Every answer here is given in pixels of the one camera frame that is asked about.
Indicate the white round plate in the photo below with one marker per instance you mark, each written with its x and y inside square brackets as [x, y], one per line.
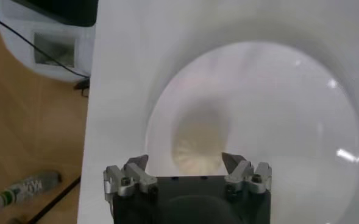
[289, 121]

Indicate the white steamed baozi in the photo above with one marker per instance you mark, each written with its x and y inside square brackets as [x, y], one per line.
[197, 149]

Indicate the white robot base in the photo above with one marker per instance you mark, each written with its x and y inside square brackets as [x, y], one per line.
[17, 45]

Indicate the grey green labelled bottle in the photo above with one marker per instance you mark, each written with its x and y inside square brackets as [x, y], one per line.
[27, 188]

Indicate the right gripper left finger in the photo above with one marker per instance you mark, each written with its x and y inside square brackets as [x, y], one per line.
[136, 178]

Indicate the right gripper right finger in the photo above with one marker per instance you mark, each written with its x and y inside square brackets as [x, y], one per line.
[243, 176]

